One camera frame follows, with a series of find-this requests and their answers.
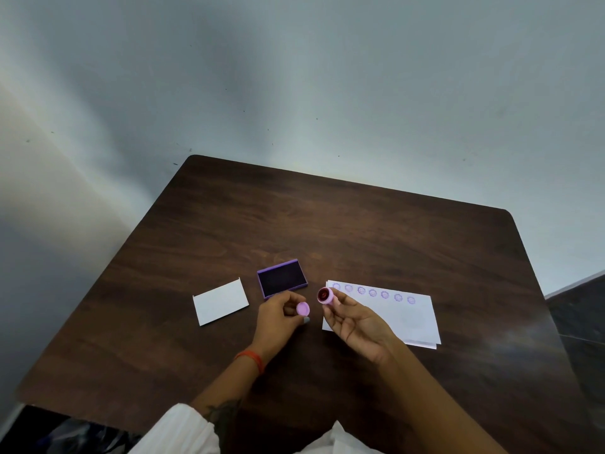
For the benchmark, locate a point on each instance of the person's left forearm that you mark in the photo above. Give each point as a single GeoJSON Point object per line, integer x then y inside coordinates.
{"type": "Point", "coordinates": [227, 387]}

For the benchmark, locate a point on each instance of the dark patterned cloth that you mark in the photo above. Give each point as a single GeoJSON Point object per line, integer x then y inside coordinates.
{"type": "Point", "coordinates": [80, 435]}

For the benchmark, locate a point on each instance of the white ink pad lid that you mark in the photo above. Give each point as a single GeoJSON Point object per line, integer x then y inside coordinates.
{"type": "Point", "coordinates": [220, 302]}

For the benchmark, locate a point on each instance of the red wrist band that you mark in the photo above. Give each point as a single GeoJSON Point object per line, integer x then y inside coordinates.
{"type": "Point", "coordinates": [251, 358]}

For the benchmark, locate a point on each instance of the person's white shirt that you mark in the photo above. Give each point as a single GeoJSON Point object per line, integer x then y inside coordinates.
{"type": "Point", "coordinates": [175, 432]}

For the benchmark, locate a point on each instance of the white paper sheet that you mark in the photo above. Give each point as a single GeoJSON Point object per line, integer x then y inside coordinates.
{"type": "Point", "coordinates": [423, 346]}

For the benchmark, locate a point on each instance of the purple ink pad base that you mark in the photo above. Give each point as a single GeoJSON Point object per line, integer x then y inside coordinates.
{"type": "Point", "coordinates": [282, 278]}

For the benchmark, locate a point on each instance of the person's right forearm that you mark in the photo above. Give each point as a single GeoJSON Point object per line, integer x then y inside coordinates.
{"type": "Point", "coordinates": [435, 411]}

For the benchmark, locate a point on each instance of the purple round stamp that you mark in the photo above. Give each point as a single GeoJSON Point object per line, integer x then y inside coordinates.
{"type": "Point", "coordinates": [325, 295]}

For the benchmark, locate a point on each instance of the person's left hand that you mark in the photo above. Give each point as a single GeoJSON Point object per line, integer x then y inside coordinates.
{"type": "Point", "coordinates": [274, 328]}

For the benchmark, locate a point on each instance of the white paper with purple prints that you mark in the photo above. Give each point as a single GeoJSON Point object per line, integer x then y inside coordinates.
{"type": "Point", "coordinates": [406, 316]}

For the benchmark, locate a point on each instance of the person's right hand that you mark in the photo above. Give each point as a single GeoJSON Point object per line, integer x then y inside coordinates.
{"type": "Point", "coordinates": [359, 330]}

